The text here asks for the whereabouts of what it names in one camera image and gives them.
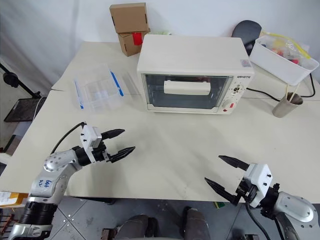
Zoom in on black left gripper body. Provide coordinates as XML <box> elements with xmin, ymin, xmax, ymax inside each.
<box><xmin>92</xmin><ymin>142</ymin><xmax>112</xmax><ymax>164</ymax></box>

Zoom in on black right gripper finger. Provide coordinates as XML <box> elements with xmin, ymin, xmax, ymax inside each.
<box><xmin>204</xmin><ymin>176</ymin><xmax>238</xmax><ymax>205</ymax></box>
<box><xmin>218</xmin><ymin>154</ymin><xmax>250</xmax><ymax>172</ymax></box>

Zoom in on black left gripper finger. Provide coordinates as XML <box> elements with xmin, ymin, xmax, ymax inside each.
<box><xmin>100</xmin><ymin>128</ymin><xmax>126</xmax><ymax>140</ymax></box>
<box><xmin>108</xmin><ymin>145</ymin><xmax>136</xmax><ymax>163</ymax></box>

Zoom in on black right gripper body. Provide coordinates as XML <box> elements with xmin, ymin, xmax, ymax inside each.
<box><xmin>231</xmin><ymin>178</ymin><xmax>258</xmax><ymax>207</ymax></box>

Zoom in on small cream oven knob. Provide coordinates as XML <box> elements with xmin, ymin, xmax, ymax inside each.
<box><xmin>232</xmin><ymin>84</ymin><xmax>245</xmax><ymax>96</ymax></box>

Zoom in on cream toaster oven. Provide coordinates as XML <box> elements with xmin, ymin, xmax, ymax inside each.
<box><xmin>136</xmin><ymin>34</ymin><xmax>256</xmax><ymax>116</ymax></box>

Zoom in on dark rounded shape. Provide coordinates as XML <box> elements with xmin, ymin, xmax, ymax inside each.
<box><xmin>117</xmin><ymin>214</ymin><xmax>159</xmax><ymax>240</ymax></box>
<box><xmin>184</xmin><ymin>206</ymin><xmax>212</xmax><ymax>240</ymax></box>

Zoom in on clear organizer box blue latches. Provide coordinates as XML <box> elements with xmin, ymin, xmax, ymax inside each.
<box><xmin>72</xmin><ymin>62</ymin><xmax>126</xmax><ymax>116</ymax></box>

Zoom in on grey cup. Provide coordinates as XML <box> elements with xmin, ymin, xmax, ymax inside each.
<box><xmin>272</xmin><ymin>92</ymin><xmax>304</xmax><ymax>119</ymax></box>

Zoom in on black flat tray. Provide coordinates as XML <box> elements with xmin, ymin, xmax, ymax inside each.
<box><xmin>3</xmin><ymin>96</ymin><xmax>48</xmax><ymax>124</ymax></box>

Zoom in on cardboard box with red tape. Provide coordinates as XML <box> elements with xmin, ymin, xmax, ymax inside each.
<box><xmin>117</xmin><ymin>27</ymin><xmax>151</xmax><ymax>58</ymax></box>

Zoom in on white plastic bin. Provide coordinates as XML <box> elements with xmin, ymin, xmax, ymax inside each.
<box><xmin>249</xmin><ymin>34</ymin><xmax>320</xmax><ymax>87</ymax></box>

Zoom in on plain brown cardboard box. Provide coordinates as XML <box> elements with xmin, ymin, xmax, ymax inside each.
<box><xmin>109</xmin><ymin>2</ymin><xmax>149</xmax><ymax>34</ymax></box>

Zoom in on clear bag with yellow zip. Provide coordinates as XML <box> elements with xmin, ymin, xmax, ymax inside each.
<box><xmin>258</xmin><ymin>30</ymin><xmax>314</xmax><ymax>67</ymax></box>

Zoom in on black chair back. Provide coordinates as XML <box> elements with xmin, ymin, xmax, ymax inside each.
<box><xmin>232</xmin><ymin>19</ymin><xmax>264</xmax><ymax>52</ymax></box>

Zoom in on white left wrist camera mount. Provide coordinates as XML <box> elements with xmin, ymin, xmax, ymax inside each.
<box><xmin>80</xmin><ymin>124</ymin><xmax>103</xmax><ymax>164</ymax></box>

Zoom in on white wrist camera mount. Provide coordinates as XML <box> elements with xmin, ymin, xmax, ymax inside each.
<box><xmin>241</xmin><ymin>163</ymin><xmax>274</xmax><ymax>208</ymax></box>
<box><xmin>80</xmin><ymin>124</ymin><xmax>103</xmax><ymax>164</ymax></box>

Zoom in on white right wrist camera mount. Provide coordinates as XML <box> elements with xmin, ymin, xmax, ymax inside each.
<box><xmin>241</xmin><ymin>163</ymin><xmax>274</xmax><ymax>208</ymax></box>

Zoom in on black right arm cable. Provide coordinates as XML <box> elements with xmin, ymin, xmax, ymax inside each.
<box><xmin>246</xmin><ymin>198</ymin><xmax>286</xmax><ymax>240</ymax></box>

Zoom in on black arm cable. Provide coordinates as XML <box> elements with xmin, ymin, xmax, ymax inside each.
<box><xmin>246</xmin><ymin>198</ymin><xmax>286</xmax><ymax>240</ymax></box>
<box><xmin>50</xmin><ymin>121</ymin><xmax>87</xmax><ymax>155</ymax></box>

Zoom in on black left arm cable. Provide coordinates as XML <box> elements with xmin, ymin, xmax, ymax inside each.
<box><xmin>50</xmin><ymin>121</ymin><xmax>87</xmax><ymax>155</ymax></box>

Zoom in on glass oven door with handle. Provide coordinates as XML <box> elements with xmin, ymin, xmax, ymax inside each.
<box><xmin>141</xmin><ymin>73</ymin><xmax>235</xmax><ymax>111</ymax></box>

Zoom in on black power cord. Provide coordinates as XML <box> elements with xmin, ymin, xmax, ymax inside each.
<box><xmin>245</xmin><ymin>73</ymin><xmax>316</xmax><ymax>103</ymax></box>

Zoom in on thin white cable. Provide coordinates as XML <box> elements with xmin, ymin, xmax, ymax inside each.
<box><xmin>31</xmin><ymin>96</ymin><xmax>45</xmax><ymax>119</ymax></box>

